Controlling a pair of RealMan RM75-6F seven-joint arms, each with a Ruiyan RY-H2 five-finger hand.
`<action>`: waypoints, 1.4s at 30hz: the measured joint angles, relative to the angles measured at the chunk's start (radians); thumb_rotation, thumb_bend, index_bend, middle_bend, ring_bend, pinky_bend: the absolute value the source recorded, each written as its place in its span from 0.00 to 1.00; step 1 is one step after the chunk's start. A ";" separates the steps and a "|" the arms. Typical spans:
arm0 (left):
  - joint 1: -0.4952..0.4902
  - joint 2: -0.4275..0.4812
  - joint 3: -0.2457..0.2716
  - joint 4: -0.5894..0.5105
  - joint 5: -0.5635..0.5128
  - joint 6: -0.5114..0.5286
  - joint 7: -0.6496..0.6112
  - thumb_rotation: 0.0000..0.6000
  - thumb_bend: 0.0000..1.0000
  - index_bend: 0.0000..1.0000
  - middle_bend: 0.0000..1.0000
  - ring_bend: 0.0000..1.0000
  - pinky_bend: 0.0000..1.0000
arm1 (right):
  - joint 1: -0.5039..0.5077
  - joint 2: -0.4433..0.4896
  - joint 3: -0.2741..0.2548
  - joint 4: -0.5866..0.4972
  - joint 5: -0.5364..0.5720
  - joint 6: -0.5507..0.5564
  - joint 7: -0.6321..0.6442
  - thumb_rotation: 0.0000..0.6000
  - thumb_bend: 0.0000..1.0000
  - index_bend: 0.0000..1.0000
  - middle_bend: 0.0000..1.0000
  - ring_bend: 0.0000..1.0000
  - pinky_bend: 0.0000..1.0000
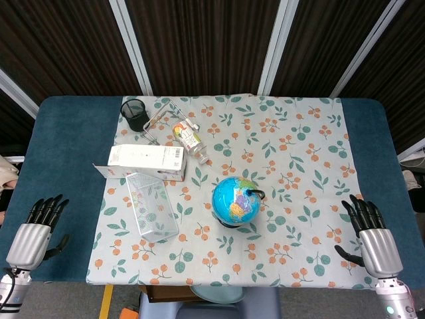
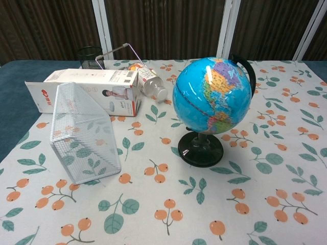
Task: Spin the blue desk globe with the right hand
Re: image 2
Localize blue table cover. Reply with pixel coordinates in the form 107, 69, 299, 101
0, 60, 83, 164

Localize blue globe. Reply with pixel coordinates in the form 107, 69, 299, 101
172, 54, 256, 168

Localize white cardboard product box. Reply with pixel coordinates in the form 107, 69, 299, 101
24, 68, 143, 117

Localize floral orange fruit tablecloth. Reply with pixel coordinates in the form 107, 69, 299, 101
0, 59, 327, 245

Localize clear plastic bottle orange label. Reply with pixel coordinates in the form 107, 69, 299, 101
127, 62, 168, 103

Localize black mesh pen cup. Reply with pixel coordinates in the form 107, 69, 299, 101
77, 45, 105, 70

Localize clear mesh basket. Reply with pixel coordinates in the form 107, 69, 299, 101
49, 82, 122, 185

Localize metal wire book stand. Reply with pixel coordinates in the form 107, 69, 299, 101
95, 43, 145, 70

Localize white partition frame post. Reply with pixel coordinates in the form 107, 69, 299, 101
293, 0, 327, 61
219, 0, 247, 61
91, 0, 114, 62

